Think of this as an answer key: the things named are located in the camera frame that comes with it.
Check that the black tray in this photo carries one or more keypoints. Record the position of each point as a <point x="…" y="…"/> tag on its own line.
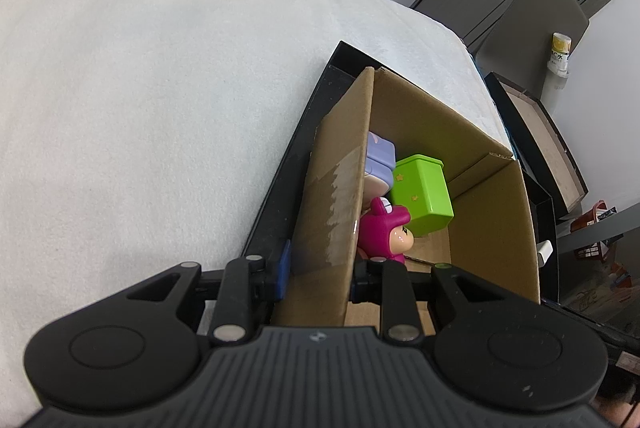
<point x="300" y="148"/>

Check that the red basket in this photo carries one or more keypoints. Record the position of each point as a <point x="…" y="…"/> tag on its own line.
<point x="592" y="228"/>

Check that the small white block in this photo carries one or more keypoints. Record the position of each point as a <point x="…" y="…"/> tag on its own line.
<point x="545" y="253"/>

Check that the yellow capped bottle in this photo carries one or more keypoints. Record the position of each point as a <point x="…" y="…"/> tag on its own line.
<point x="560" y="53"/>

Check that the black box with brown inside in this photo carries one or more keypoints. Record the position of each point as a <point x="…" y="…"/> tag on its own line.
<point x="545" y="143"/>

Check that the brown cardboard box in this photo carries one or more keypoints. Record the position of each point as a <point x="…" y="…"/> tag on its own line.
<point x="330" y="208"/>

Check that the pink toy figure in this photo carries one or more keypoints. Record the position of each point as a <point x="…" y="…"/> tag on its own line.
<point x="382" y="228"/>

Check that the green toy box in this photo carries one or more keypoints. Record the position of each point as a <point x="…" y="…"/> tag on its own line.
<point x="422" y="193"/>

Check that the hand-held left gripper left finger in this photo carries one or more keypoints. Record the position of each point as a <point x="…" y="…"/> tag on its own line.
<point x="283" y="270"/>

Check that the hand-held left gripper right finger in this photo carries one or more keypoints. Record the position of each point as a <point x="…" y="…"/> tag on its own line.
<point x="356" y="284"/>

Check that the purple toy figure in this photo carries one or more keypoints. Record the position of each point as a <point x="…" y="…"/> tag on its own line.
<point x="379" y="161"/>

